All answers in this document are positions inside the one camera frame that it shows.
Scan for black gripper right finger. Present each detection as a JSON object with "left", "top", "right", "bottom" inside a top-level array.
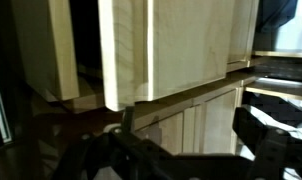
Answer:
[{"left": 233, "top": 107, "right": 302, "bottom": 180}]

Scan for wooden bed frame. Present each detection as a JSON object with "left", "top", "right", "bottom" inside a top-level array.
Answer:
[{"left": 24, "top": 56, "right": 302, "bottom": 158}]

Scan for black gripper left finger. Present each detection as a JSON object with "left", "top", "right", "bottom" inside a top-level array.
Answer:
[{"left": 52, "top": 106, "right": 165, "bottom": 180}]

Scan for dark clothes in drawer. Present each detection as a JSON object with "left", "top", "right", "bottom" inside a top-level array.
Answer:
[{"left": 256, "top": 0, "right": 298, "bottom": 33}]

